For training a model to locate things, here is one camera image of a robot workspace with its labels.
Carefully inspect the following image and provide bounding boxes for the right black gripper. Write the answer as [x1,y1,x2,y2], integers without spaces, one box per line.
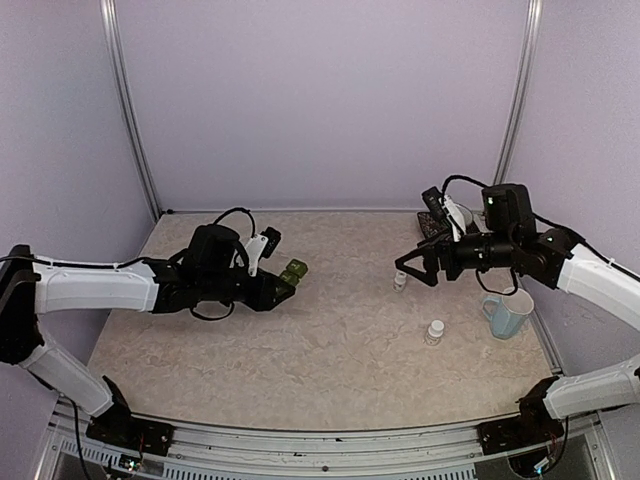
[395,224,518,287]

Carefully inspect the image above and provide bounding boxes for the light blue mug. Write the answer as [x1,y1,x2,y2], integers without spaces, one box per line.
[481,289,534,340]

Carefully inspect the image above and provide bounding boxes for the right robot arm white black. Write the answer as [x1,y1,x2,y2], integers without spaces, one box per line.
[395,183,639,444]

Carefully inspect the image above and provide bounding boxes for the left aluminium frame post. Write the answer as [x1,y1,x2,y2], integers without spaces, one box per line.
[99,0,163,222]

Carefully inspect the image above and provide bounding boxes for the green pill organizer box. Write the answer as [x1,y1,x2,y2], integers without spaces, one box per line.
[279,259,308,287]

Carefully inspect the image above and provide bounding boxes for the right aluminium frame post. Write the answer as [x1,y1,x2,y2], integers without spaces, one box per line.
[492,0,544,184]

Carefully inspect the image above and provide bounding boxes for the white pill bottle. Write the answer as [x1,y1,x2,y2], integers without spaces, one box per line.
[393,271,407,292]
[425,319,445,346]

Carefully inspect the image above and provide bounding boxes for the pale green bowl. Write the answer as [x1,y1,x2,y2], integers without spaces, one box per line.
[457,204,474,228]

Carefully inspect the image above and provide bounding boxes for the aluminium frame post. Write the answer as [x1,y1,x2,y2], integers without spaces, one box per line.
[492,0,544,184]
[99,0,163,222]

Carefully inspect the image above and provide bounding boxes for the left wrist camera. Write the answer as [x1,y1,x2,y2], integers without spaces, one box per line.
[261,226,282,259]

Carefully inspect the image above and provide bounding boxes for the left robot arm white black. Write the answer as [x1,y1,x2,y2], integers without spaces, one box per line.
[1,220,308,445]

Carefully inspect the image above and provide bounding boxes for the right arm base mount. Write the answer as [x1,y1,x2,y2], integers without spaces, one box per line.
[476,416,565,455]

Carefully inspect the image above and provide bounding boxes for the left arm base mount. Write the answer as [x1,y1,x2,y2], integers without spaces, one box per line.
[86,415,175,457]

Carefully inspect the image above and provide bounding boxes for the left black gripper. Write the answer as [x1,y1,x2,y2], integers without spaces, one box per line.
[200,268,295,312]

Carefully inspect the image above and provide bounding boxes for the black patterned tray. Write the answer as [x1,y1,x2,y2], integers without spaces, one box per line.
[416,211,450,240]

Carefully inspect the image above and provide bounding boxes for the front aluminium rail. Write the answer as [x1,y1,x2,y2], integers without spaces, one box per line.
[34,414,616,480]

